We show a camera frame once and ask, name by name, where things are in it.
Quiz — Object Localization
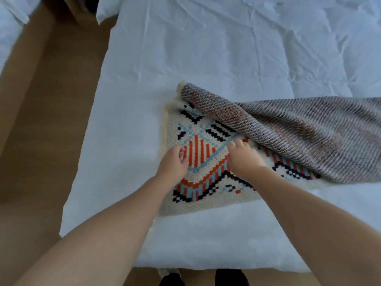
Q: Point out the near bed white duvet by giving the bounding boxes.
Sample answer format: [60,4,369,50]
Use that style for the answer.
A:
[0,0,42,75]

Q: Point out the patterned woven blanket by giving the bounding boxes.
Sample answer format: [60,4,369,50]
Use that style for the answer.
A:
[159,81,381,218]

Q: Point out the person's beige left shoe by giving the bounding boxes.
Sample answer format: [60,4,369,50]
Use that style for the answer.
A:
[157,268,181,279]

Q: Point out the person's right forearm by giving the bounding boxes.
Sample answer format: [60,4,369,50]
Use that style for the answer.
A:
[250,166,381,286]

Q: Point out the person's left hand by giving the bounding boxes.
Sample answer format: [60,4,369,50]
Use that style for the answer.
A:
[156,145,190,188]

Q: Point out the person's black trousers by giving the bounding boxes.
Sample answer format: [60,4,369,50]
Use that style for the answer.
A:
[159,268,250,286]

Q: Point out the person's left forearm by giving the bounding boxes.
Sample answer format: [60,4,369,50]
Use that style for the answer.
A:
[13,172,176,286]

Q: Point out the person's right hand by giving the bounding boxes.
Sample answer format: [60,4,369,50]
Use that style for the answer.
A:
[227,139,267,181]

